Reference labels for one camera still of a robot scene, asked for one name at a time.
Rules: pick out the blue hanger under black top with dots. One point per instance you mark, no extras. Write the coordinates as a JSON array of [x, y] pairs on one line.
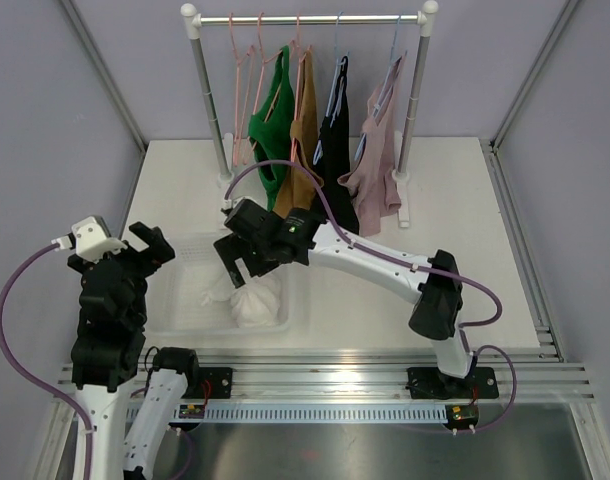
[[331, 107]]

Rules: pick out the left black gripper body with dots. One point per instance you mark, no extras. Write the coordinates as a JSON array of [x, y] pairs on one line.
[[138, 266]]

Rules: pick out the pink tank top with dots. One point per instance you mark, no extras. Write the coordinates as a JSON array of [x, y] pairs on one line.
[[370, 181]]

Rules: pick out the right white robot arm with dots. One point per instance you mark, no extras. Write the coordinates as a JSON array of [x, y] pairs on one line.
[[431, 284]]

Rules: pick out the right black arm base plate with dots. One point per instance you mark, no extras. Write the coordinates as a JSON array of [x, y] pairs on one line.
[[430, 383]]

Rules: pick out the aluminium mounting rail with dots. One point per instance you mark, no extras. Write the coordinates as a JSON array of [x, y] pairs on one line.
[[381, 377]]

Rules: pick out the green tank top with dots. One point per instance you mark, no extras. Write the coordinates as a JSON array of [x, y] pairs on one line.
[[269, 127]]

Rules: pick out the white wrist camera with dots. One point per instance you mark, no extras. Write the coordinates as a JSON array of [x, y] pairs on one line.
[[227, 205], [91, 239]]

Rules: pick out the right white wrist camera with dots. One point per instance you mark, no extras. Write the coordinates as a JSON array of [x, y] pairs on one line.
[[227, 205]]

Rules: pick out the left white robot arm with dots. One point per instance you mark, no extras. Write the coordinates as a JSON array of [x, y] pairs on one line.
[[105, 355]]

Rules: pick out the pink wire hanger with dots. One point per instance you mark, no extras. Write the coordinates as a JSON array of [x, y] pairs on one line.
[[244, 64]]

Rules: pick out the white plastic basket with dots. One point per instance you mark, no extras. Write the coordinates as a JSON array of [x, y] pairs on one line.
[[173, 305]]

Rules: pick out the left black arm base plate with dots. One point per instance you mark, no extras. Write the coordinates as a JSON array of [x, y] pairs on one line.
[[211, 383]]

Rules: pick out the blue hanger under pink top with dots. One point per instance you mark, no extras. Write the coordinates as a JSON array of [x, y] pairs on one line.
[[384, 91]]

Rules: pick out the pink hanger under brown top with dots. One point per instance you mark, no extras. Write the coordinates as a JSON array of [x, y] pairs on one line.
[[301, 56]]

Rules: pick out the white tank top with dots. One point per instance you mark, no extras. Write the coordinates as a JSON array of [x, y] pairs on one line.
[[255, 304]]

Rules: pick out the brown tank top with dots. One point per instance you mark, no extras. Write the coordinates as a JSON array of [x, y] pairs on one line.
[[297, 189]]

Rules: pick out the black tank top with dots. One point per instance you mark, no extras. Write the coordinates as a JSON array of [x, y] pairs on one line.
[[335, 161]]

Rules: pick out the white slotted cable duct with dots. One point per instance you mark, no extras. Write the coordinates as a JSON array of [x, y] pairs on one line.
[[260, 413]]

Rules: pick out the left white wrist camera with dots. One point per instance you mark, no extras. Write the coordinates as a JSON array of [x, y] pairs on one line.
[[91, 239]]

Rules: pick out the white metal clothes rack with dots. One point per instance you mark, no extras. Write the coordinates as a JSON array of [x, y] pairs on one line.
[[194, 22]]

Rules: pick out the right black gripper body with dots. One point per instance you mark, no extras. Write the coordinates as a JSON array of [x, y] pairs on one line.
[[265, 261]]

